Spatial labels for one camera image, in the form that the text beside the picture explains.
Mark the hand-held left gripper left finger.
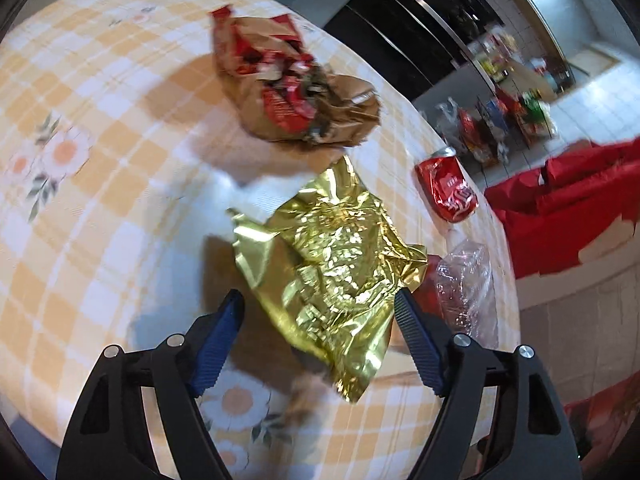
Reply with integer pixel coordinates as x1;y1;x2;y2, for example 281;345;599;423
55;287;246;480

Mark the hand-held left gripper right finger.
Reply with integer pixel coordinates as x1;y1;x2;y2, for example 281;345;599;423
393;287;583;480

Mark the clear plastic container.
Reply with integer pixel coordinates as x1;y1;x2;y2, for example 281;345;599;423
415;239;498;351

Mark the gold foil wrapper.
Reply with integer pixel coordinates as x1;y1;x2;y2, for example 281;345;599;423
226;155;430;403

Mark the crushed red can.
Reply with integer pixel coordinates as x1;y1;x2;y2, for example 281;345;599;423
414;147;480;223

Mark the brown red wrapper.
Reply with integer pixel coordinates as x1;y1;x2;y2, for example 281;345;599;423
209;4;382;148

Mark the yellow checked tablecloth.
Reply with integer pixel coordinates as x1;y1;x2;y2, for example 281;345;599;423
0;0;521;480

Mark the red hanging garment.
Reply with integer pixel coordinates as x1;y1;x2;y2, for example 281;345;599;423
482;137;640;281

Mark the black built-in oven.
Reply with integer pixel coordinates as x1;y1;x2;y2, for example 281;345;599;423
320;0;506;106

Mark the black wire storage rack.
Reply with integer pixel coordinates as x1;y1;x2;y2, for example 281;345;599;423
435;80;561;166

